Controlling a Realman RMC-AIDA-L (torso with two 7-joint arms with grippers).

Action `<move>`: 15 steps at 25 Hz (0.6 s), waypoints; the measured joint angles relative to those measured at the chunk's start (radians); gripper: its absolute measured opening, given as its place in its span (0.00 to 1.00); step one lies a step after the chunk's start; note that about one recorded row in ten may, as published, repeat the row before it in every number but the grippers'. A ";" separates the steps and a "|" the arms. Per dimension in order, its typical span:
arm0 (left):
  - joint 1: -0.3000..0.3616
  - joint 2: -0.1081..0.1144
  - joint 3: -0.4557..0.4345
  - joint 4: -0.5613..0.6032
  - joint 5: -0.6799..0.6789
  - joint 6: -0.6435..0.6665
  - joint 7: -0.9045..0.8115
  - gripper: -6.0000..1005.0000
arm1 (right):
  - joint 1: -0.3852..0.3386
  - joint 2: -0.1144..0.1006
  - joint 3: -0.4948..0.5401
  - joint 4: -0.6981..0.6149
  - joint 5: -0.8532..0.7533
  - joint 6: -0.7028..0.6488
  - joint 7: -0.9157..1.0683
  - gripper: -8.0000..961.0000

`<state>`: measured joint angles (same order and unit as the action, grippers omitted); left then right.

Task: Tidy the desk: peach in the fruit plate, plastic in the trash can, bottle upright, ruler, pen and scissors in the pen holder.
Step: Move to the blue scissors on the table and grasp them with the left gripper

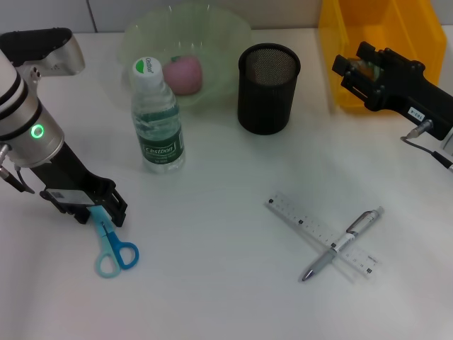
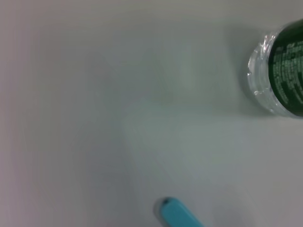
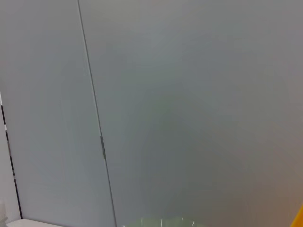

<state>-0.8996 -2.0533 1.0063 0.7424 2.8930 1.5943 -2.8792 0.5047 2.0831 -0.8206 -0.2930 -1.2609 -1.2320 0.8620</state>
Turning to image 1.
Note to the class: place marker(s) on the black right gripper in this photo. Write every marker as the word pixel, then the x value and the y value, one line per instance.
pixel 407 88

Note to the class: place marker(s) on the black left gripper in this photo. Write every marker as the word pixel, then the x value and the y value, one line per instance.
pixel 70 173

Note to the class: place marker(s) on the blue safety scissors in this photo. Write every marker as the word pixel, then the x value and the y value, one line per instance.
pixel 113 244

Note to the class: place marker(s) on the clear green-label water bottle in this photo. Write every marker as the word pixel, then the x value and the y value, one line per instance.
pixel 159 141

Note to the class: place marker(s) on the translucent green fruit bowl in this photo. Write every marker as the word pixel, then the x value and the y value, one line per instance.
pixel 219 42

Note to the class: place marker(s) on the pink toy peach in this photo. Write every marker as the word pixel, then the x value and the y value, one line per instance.
pixel 184 74

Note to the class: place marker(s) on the black mesh pen holder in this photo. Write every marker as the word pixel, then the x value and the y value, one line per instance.
pixel 265 106

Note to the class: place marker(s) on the clear plastic ruler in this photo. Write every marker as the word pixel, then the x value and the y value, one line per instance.
pixel 301 216

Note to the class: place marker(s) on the white grey ballpoint pen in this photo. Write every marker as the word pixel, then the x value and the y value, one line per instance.
pixel 357 230

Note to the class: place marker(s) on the yellow plastic bin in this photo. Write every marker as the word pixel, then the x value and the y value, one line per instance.
pixel 407 28

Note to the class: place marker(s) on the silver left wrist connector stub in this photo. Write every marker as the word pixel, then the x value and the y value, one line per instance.
pixel 3 150

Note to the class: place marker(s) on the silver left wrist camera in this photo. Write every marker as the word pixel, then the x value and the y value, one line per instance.
pixel 53 49

